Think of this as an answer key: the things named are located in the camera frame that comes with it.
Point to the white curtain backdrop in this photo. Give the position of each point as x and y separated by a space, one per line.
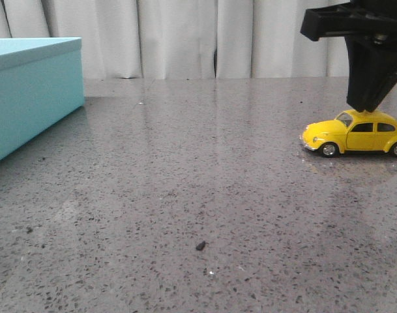
182 39

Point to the yellow toy beetle car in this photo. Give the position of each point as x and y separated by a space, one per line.
352 131

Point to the small black debris piece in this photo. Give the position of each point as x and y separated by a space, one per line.
201 246

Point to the light blue storage box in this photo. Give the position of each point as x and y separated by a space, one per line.
40 83

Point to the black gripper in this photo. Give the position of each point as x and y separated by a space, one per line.
372 66

